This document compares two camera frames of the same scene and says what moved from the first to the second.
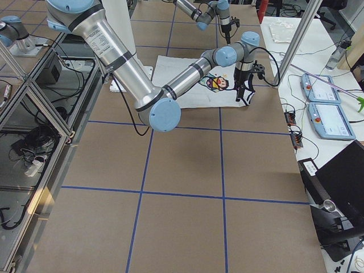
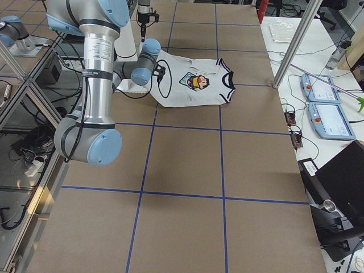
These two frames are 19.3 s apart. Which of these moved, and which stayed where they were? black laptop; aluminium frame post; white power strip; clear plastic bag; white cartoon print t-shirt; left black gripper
Moved: white cartoon print t-shirt; left black gripper
Stayed: clear plastic bag; black laptop; white power strip; aluminium frame post
